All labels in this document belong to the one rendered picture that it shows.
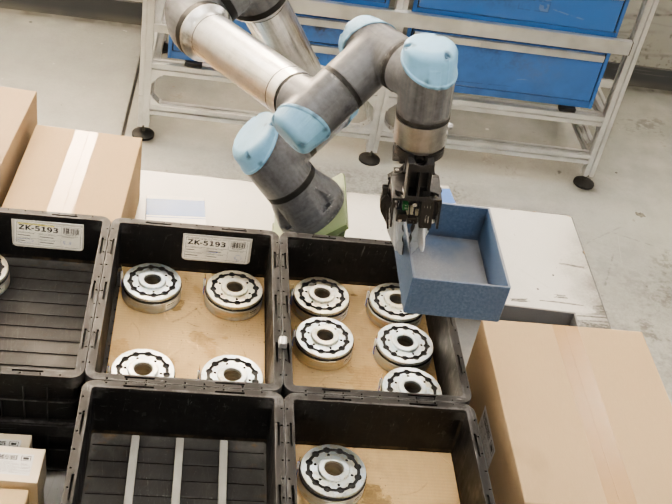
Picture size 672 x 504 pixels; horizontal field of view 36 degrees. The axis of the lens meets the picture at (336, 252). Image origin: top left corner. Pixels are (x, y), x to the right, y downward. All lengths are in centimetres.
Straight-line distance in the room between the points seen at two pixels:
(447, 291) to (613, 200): 252
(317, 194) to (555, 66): 182
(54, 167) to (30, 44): 226
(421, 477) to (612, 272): 209
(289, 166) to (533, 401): 67
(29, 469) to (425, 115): 74
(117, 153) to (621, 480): 117
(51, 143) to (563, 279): 114
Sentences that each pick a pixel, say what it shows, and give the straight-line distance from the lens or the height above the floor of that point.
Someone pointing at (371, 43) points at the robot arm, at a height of 143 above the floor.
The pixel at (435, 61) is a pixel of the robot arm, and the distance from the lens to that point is 137.
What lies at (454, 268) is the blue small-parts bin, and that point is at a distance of 166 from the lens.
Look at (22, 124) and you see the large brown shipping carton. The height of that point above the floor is 89.
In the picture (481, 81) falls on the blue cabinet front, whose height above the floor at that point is 38.
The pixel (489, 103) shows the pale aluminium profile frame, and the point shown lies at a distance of 376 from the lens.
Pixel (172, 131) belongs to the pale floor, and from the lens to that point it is 385.
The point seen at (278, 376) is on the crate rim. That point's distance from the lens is 162.
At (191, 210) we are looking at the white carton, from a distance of 215.
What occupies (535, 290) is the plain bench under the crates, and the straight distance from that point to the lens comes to 229.
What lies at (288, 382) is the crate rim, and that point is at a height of 93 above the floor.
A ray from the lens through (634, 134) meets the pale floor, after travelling 450.
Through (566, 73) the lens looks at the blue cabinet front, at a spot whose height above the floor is 45.
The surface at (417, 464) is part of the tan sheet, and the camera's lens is 168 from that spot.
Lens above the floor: 208
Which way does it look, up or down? 38 degrees down
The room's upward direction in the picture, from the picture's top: 11 degrees clockwise
